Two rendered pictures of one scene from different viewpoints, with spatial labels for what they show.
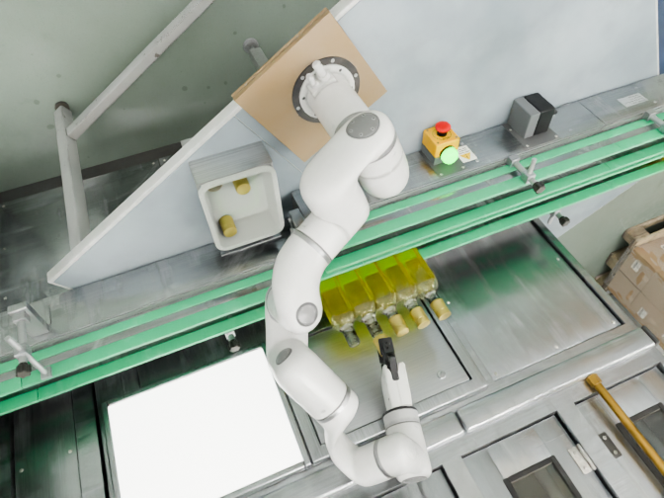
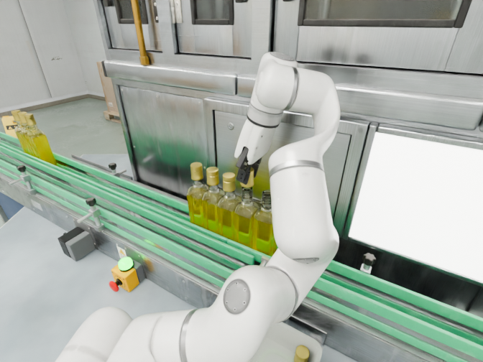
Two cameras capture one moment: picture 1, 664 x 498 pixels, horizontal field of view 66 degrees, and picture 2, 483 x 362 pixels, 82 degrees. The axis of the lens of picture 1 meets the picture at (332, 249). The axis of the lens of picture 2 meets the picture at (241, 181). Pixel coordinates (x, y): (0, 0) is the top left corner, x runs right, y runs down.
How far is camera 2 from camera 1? 0.56 m
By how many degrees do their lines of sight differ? 14
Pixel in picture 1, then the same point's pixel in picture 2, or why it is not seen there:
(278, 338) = (306, 268)
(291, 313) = (248, 315)
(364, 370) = not seen: hidden behind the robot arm
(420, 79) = not seen: hidden behind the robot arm
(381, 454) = (286, 94)
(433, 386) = (240, 121)
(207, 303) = (366, 313)
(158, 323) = (425, 337)
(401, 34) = not seen: outside the picture
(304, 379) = (297, 223)
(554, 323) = (152, 110)
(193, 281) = (364, 339)
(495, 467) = (233, 36)
